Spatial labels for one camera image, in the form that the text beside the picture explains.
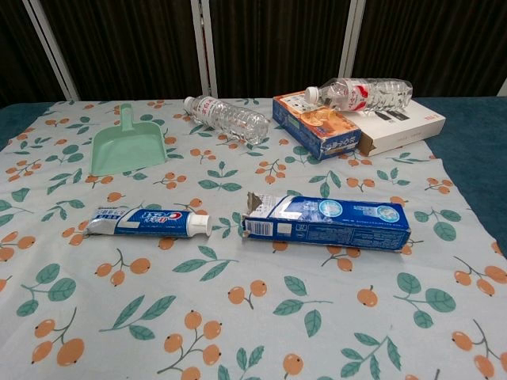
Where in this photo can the blue toothpaste carton box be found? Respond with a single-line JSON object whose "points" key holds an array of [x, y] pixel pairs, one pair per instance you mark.
{"points": [[336, 229]]}

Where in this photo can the blue white toothpaste tube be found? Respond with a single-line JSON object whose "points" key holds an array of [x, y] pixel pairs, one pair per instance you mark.
{"points": [[150, 222]]}

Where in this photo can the flat white cardboard box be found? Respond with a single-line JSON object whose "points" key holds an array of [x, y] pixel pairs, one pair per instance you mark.
{"points": [[400, 130]]}

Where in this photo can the clear bottle red text label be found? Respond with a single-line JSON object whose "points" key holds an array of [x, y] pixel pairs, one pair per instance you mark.
{"points": [[233, 118]]}

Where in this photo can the orange and blue carton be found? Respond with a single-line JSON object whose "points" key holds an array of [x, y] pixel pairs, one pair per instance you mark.
{"points": [[317, 132]]}

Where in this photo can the floral orange fruit tablecloth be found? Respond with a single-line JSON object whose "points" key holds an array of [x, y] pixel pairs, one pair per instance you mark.
{"points": [[253, 301]]}

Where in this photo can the mint green plastic dustpan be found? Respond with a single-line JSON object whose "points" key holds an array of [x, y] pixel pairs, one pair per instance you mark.
{"points": [[126, 147]]}

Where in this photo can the clear bottle red white label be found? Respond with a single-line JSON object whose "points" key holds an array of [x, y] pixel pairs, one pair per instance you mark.
{"points": [[358, 95]]}

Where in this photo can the white screen frame post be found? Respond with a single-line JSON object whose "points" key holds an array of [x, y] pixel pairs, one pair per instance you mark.
{"points": [[204, 47], [353, 39], [53, 47]]}

